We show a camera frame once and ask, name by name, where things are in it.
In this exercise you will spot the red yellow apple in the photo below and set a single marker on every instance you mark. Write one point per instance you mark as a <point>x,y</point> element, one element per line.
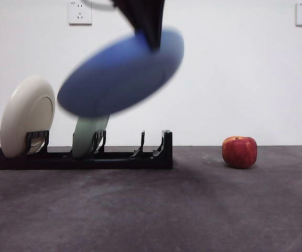
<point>239,153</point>

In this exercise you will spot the pale green plate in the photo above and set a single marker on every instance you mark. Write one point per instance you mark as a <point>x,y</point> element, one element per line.
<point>84,139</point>

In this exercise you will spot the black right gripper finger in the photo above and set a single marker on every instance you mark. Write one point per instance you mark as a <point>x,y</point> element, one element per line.
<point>152,21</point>

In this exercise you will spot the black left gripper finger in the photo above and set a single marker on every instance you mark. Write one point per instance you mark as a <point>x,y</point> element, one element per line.
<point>124,10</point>

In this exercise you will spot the blue plate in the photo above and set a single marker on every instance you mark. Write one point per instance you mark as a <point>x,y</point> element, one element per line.
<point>114,78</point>

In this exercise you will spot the black plate rack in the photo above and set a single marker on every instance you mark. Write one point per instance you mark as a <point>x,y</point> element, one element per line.
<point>114,164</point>

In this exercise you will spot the cream plate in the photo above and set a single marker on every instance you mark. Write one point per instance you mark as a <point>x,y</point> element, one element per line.
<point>22,113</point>

